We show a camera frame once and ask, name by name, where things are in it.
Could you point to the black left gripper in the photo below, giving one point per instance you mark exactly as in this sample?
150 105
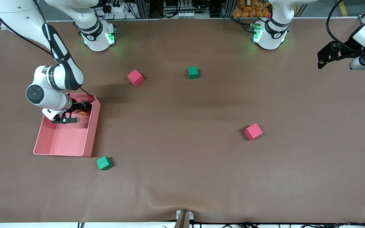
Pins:
346 50

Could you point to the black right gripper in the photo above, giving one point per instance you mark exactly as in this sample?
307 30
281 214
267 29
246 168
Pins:
77 105

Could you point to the yellow mushroom push button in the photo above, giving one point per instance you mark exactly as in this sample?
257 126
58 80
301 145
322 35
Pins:
82 113

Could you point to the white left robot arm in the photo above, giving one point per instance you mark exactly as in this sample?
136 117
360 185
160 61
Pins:
269 39

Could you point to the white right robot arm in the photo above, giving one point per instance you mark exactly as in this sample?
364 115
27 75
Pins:
59 77

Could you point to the pink plastic tray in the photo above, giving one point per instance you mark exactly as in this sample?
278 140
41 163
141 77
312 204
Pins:
70 142

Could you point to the green foam cube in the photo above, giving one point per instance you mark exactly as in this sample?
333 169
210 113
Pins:
104 163
193 72

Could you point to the pink foam cube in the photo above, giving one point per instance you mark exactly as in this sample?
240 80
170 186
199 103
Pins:
253 132
135 78

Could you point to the bag of orange objects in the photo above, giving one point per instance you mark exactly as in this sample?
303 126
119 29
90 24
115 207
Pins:
246 11

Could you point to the white power strip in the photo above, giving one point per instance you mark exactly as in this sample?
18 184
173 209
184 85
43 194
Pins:
117 9

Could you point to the brown table cover sheet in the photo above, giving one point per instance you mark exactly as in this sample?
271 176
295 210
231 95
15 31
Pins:
182 164

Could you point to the white terminal strip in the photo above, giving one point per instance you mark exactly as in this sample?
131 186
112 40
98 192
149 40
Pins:
185 15

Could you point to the black electronics box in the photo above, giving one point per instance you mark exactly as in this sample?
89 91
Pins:
174 3

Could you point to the grey mounting bar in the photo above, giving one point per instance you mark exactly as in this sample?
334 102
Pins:
182 221

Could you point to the silver clamp plate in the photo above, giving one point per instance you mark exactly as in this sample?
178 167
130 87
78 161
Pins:
191 216

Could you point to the aluminium frame post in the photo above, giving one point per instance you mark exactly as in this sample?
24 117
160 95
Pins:
143 9
227 9

